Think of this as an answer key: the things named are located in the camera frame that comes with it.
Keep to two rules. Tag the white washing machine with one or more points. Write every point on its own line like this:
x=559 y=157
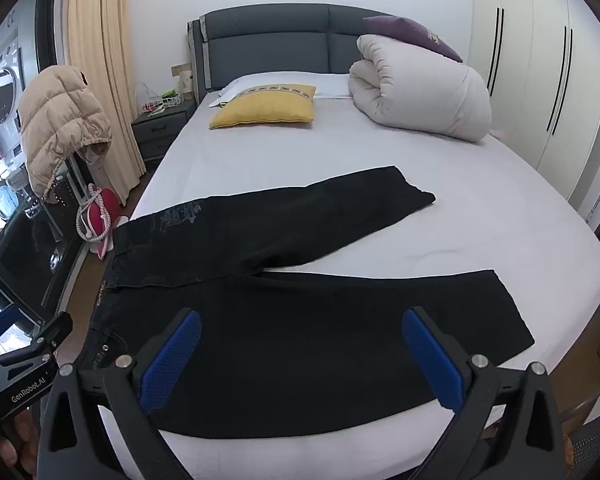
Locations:
x=5 y=90

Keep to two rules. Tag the cream wardrobe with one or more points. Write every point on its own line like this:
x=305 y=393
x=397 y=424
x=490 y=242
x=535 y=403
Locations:
x=530 y=60

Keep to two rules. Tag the white pillow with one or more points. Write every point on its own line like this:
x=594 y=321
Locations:
x=330 y=85

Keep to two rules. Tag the grey nightstand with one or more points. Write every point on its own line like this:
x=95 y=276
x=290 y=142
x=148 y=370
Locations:
x=160 y=130

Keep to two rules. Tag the purple pillow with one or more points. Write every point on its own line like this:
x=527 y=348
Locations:
x=405 y=30

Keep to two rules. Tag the beige curtain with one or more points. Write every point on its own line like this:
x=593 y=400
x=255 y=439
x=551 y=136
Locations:
x=100 y=35

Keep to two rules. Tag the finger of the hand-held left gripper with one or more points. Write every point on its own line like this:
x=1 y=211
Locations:
x=0 y=324
x=47 y=331

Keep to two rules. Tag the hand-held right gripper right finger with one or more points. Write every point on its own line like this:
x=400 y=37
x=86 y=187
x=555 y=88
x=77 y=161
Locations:
x=432 y=360

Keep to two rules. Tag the beige pillow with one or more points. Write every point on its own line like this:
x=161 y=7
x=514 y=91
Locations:
x=420 y=95

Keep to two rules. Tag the bed with grey headboard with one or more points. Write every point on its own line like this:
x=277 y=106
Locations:
x=380 y=160

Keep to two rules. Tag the black pants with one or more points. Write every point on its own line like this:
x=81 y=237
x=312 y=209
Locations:
x=280 y=340

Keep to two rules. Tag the beige puffer jacket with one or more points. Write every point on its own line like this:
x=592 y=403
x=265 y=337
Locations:
x=55 y=120

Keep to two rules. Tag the person's left hand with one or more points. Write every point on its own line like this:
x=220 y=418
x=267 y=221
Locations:
x=12 y=447

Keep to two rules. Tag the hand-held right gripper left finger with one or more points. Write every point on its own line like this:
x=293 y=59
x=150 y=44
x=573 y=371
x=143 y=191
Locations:
x=172 y=360

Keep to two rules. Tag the yellow pillow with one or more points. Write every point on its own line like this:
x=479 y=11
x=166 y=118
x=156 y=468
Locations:
x=265 y=110

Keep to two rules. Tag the grey mesh chair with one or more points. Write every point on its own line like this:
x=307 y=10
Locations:
x=595 y=440

